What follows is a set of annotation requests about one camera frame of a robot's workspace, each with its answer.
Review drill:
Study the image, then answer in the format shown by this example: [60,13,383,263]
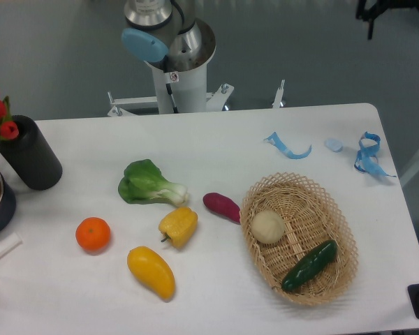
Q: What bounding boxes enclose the beige steamed bun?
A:
[251,210,286,244]

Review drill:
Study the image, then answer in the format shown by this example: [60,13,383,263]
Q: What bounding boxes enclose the yellow mango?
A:
[126,246,176,301]

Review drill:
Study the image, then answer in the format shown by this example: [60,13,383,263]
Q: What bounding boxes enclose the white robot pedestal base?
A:
[106,61,286,118]

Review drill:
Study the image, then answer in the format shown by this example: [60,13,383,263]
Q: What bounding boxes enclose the purple sweet potato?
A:
[203,193,240,224]

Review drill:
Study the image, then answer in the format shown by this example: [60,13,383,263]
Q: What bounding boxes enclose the light blue small cap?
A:
[324,137,343,153]

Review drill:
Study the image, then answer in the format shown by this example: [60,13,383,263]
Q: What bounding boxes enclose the silver robot arm blue cap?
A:
[122,1,216,72]

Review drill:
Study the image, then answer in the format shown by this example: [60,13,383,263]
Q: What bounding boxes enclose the blue tangled tape strip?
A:
[353,131,396,177]

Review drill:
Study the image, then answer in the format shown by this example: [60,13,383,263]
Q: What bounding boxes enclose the black chair legs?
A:
[355,0,419,40]

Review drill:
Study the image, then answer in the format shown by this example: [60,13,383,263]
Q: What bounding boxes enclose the dark green cucumber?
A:
[281,239,337,292]

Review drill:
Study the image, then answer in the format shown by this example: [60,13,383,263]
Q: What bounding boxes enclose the blue tape strip curved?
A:
[263,132,312,160]

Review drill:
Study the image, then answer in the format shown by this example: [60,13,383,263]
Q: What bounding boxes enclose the green bok choy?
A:
[118,159,189,207]

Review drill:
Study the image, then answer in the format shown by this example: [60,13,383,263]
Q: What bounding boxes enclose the woven wicker basket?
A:
[240,172,358,306]

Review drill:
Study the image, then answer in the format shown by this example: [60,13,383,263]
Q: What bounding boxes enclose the yellow bell pepper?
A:
[159,207,198,249]

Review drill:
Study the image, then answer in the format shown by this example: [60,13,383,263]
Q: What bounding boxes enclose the black cylindrical vase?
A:
[0,115,63,191]

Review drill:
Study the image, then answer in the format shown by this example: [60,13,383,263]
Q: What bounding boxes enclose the orange tangerine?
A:
[75,217,111,252]

